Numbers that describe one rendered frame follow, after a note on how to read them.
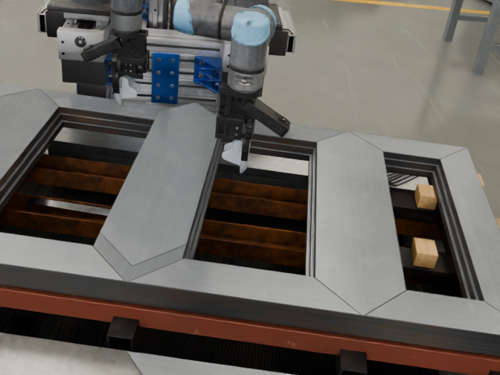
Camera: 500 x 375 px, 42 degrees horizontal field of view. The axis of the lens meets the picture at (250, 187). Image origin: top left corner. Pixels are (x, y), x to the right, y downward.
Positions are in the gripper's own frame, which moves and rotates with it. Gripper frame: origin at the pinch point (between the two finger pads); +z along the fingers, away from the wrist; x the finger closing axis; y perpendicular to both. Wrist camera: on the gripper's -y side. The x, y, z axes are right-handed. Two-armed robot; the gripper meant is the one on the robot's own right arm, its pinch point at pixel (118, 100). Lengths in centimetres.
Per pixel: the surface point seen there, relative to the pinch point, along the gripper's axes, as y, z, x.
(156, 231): 20, 6, -46
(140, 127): 5.3, 8.4, 2.3
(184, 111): 16.1, 5.7, 10.4
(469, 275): 87, 8, -43
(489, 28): 182, 58, 304
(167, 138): 14.3, 5.8, -6.0
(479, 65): 183, 86, 304
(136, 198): 13.3, 5.8, -34.8
